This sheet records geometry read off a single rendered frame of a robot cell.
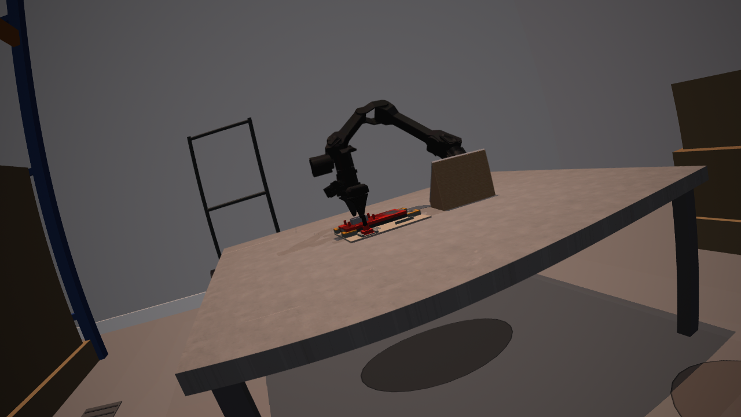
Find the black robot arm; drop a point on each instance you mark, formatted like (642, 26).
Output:
(337, 151)

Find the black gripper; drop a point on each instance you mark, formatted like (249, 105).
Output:
(356, 193)

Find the red square block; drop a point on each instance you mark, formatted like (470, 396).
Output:
(366, 229)

